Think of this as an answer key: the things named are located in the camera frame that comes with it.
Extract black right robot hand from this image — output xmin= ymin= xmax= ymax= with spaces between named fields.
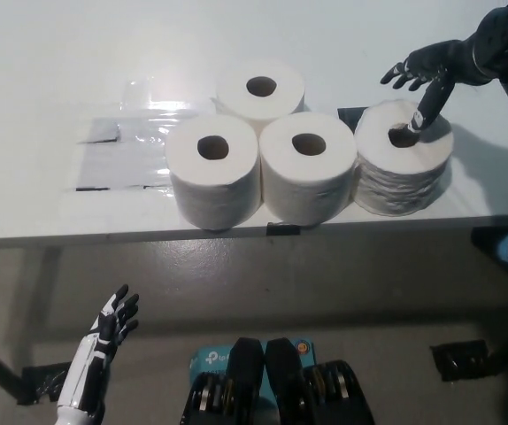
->
xmin=380 ymin=37 xmax=481 ymax=135

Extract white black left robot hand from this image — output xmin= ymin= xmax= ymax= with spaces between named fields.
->
xmin=57 ymin=283 xmax=141 ymax=411

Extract black robot legs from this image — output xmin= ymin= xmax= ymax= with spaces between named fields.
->
xmin=178 ymin=336 xmax=375 ymax=425

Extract smooth white toilet paper roll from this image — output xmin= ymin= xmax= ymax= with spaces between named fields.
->
xmin=258 ymin=112 xmax=356 ymax=225
xmin=165 ymin=115 xmax=262 ymax=231
xmin=212 ymin=60 xmax=306 ymax=134

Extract teal tp-link box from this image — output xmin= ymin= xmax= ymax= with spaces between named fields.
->
xmin=188 ymin=338 xmax=317 ymax=399

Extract black tape square patch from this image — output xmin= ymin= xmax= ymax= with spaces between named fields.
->
xmin=336 ymin=107 xmax=369 ymax=128

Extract clear plastic over grey patch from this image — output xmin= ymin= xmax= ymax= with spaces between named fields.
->
xmin=64 ymin=79 xmax=218 ymax=192

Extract black object with blue part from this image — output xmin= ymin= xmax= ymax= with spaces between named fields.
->
xmin=470 ymin=225 xmax=508 ymax=284

